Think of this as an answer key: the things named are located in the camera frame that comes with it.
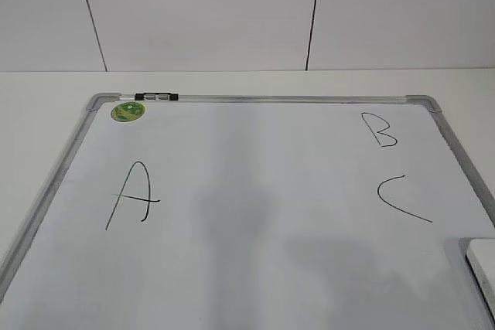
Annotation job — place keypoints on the white whiteboard eraser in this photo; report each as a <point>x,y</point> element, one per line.
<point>479,255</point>

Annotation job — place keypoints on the white magnetic whiteboard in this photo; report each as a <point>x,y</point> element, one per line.
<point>254,213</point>

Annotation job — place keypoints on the black whiteboard marker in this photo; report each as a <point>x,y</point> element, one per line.
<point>150,96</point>

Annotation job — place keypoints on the round green magnet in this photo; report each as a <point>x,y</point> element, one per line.
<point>127,112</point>

